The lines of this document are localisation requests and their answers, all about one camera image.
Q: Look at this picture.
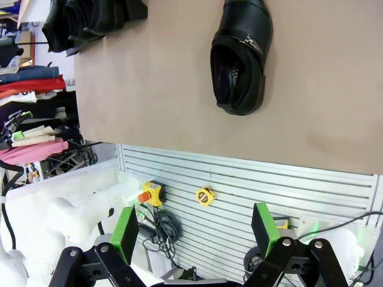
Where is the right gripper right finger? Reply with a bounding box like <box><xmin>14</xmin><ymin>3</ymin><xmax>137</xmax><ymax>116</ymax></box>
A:
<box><xmin>245</xmin><ymin>201</ymin><xmax>351</xmax><ymax>287</ymax></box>

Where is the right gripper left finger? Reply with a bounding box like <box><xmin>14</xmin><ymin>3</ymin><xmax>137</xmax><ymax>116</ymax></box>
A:
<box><xmin>54</xmin><ymin>205</ymin><xmax>142</xmax><ymax>287</ymax></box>

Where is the black buckle strap shoe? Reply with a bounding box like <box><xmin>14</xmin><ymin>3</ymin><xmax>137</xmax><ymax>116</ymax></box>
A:
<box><xmin>209</xmin><ymin>0</ymin><xmax>273</xmax><ymax>116</ymax></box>

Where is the yellow emergency stop box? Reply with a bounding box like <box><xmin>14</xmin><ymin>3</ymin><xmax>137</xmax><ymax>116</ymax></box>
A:
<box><xmin>137</xmin><ymin>181</ymin><xmax>166</xmax><ymax>207</ymax></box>
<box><xmin>273</xmin><ymin>218</ymin><xmax>290</xmax><ymax>231</ymax></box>

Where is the black folded garment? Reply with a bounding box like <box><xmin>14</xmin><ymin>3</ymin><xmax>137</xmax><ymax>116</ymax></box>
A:
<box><xmin>0</xmin><ymin>98</ymin><xmax>80</xmax><ymax>126</ymax></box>

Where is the white printed garment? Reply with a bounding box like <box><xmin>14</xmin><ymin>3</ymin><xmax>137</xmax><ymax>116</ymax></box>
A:
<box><xmin>0</xmin><ymin>89</ymin><xmax>57</xmax><ymax>106</ymax></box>

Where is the pink garment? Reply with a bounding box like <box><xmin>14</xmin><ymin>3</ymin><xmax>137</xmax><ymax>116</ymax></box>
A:
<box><xmin>0</xmin><ymin>140</ymin><xmax>70</xmax><ymax>166</ymax></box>

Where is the red garment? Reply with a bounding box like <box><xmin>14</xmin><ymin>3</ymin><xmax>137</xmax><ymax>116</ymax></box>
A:
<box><xmin>0</xmin><ymin>76</ymin><xmax>66</xmax><ymax>94</ymax></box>

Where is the blue denim garment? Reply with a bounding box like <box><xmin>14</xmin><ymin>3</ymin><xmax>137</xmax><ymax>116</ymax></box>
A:
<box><xmin>0</xmin><ymin>66</ymin><xmax>60</xmax><ymax>85</ymax></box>

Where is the yellow tape measure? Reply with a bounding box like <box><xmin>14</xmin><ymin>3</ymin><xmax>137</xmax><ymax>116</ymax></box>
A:
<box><xmin>196</xmin><ymin>187</ymin><xmax>217</xmax><ymax>207</ymax></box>

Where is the small brown cardboard box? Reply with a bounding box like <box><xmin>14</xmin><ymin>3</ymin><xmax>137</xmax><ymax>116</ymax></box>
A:
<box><xmin>18</xmin><ymin>29</ymin><xmax>34</xmax><ymax>65</ymax></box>

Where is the black cable coil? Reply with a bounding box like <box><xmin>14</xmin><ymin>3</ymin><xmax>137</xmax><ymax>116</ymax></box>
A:
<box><xmin>244</xmin><ymin>246</ymin><xmax>265</xmax><ymax>273</ymax></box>

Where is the black cable bundle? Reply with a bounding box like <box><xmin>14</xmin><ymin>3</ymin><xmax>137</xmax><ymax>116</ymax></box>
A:
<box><xmin>142</xmin><ymin>207</ymin><xmax>183</xmax><ymax>261</ymax></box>

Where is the grey cable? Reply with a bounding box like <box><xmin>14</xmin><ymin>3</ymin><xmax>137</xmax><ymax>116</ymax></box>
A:
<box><xmin>299</xmin><ymin>210</ymin><xmax>383</xmax><ymax>240</ymax></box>

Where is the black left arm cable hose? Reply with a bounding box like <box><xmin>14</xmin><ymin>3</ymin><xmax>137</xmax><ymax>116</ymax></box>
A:
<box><xmin>0</xmin><ymin>160</ymin><xmax>25</xmax><ymax>251</ymax></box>

